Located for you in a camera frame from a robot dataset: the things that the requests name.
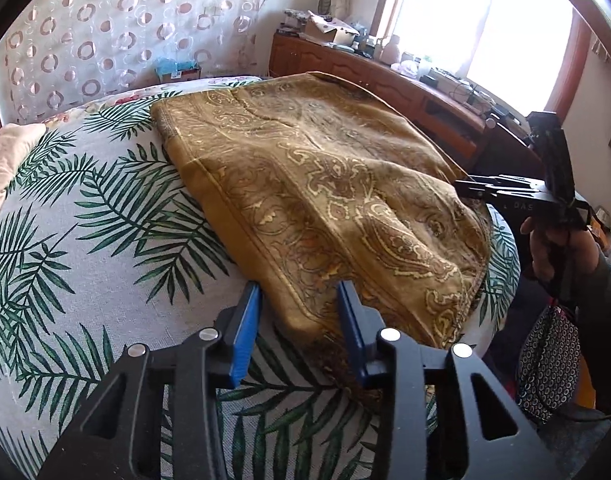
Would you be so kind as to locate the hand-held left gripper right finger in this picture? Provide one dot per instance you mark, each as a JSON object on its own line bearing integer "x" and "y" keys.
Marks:
{"x": 350, "y": 330}

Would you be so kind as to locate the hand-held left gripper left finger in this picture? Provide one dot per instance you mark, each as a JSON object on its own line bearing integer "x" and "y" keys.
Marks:
{"x": 248, "y": 330}

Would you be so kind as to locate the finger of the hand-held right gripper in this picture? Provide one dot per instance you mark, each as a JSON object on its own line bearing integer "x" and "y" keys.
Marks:
{"x": 505, "y": 179}
{"x": 485, "y": 191}

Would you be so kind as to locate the golden paisley patterned garment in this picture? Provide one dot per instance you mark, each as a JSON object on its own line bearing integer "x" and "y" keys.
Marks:
{"x": 335, "y": 195}

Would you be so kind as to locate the person's right hand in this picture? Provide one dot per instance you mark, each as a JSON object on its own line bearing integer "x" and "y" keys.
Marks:
{"x": 548, "y": 255}

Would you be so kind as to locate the red curtain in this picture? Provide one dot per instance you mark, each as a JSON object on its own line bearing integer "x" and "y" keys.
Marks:
{"x": 573, "y": 65}

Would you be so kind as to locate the brown wooden cabinet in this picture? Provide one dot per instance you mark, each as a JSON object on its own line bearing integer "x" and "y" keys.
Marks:
{"x": 385, "y": 85}

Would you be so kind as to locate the bright window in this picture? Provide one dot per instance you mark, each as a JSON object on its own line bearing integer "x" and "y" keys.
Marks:
{"x": 475, "y": 15}

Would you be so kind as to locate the white plastic jug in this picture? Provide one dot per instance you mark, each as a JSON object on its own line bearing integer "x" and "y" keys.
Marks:
{"x": 391, "y": 50}

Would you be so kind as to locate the black circle-patterned cloth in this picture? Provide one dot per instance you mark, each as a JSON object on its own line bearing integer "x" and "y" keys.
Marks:
{"x": 550, "y": 365}

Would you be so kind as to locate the palm leaf print bedsheet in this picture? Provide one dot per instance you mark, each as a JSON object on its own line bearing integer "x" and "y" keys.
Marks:
{"x": 85, "y": 240}

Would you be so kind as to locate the cardboard box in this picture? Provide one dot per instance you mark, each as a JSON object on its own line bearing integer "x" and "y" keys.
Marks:
{"x": 330, "y": 27}

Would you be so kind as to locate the floral blanket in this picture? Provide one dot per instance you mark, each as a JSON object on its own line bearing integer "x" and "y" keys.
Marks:
{"x": 135, "y": 96}

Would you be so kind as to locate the teal packet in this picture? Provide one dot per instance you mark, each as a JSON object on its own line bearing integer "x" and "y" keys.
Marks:
{"x": 178, "y": 67}

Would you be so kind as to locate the beige pillow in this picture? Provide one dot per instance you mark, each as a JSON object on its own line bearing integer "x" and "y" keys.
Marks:
{"x": 7, "y": 165}

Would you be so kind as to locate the sheer circle-patterned curtain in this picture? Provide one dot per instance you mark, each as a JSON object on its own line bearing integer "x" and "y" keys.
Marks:
{"x": 110, "y": 25}

